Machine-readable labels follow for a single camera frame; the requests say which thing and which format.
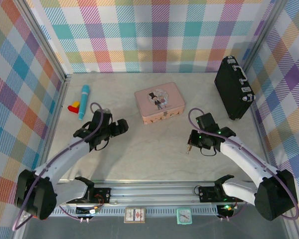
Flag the aluminium frame post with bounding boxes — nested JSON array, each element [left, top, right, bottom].
[[14, 0, 68, 83], [241, 0, 288, 73]]

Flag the aluminium left floor rail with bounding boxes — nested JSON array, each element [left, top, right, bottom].
[[47, 74, 71, 142]]

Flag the pink tin box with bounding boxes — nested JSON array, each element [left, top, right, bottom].
[[134, 81, 187, 125]]

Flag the white slotted cable duct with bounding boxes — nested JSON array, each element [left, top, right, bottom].
[[48, 208, 219, 217]]

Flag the teal toy microphone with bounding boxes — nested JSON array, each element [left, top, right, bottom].
[[77, 84, 90, 121]]

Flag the playing card box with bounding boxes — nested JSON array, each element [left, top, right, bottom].
[[124, 207, 147, 224]]

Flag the aluminium left frame post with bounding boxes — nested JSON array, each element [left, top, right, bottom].
[[14, 0, 68, 83]]

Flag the teal alarm clock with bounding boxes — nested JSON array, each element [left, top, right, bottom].
[[176, 208, 193, 225]]

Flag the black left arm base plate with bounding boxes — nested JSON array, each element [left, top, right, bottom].
[[65, 187, 112, 205]]

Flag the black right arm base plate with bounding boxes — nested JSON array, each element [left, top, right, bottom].
[[198, 186, 245, 203]]

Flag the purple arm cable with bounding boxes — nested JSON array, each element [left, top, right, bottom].
[[188, 108, 299, 221], [12, 102, 108, 231]]

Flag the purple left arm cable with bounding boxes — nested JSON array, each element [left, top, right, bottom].
[[12, 102, 108, 231]]

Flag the aluminium front frame rail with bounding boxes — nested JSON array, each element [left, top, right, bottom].
[[17, 179, 294, 207]]

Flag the red toy block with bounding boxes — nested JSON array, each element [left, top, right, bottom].
[[67, 104, 80, 115]]

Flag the black briefcase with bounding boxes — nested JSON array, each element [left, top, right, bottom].
[[214, 56, 256, 121]]

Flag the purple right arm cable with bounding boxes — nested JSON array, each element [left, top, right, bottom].
[[188, 108, 299, 221]]

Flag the aluminium right frame post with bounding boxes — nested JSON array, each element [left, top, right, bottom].
[[241, 0, 288, 73]]

